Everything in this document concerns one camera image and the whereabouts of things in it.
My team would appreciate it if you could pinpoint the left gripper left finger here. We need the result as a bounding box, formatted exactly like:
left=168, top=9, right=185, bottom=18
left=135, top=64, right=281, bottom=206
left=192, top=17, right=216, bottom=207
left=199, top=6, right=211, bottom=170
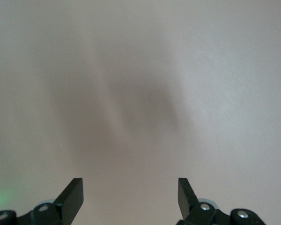
left=0, top=177, right=84, bottom=225

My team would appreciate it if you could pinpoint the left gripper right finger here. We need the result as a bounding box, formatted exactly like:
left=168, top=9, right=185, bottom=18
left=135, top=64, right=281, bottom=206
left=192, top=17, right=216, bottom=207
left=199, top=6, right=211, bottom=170
left=176, top=177, right=267, bottom=225

